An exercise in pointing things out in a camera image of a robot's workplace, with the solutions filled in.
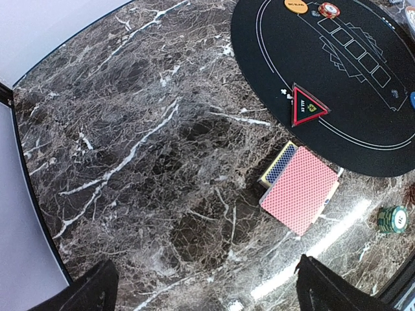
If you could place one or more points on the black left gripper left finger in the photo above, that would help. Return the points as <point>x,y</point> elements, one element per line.
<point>95,290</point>

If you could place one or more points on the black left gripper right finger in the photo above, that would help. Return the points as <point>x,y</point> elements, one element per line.
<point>319,288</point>

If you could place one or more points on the orange big blind button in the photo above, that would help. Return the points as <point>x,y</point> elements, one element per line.
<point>296,6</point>

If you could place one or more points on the green poker chip stack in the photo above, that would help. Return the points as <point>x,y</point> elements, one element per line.
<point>392,219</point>

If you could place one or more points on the red backed card deck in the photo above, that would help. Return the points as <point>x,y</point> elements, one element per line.
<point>300,191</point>

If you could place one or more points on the blue backed card deck box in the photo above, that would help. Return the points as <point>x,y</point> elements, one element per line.
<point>274,170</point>

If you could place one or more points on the black red poker chip stack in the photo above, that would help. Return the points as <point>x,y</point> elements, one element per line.
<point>409,195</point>

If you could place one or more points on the red triangle all-in marker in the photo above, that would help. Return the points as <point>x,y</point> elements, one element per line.
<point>305,106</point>

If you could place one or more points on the round black poker mat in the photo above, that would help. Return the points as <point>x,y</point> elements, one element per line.
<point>360,65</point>

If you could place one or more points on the blue small blind button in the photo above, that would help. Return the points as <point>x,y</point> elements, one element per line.
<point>412,99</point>

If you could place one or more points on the patterned ceramic plate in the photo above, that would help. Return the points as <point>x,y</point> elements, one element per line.
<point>410,17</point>

